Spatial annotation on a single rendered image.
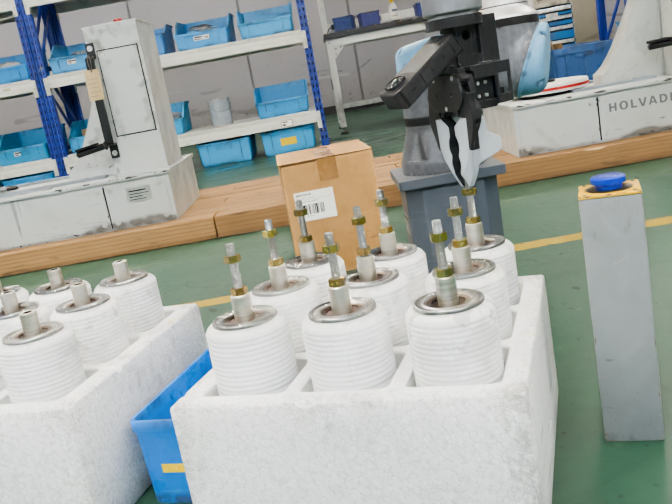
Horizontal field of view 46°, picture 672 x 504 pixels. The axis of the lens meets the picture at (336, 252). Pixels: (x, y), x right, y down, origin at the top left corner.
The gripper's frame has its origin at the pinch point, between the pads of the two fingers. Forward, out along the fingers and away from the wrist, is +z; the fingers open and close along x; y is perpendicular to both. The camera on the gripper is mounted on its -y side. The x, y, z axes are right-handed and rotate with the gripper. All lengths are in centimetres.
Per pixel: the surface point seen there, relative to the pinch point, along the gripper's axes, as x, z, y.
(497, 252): -4.5, 9.7, 0.6
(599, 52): 297, 3, 331
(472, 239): -0.6, 8.2, -0.1
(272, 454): -8.2, 22.3, -35.5
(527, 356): -20.8, 16.3, -9.8
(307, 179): 96, 9, 22
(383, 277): -1.9, 9.1, -14.9
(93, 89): 206, -24, -2
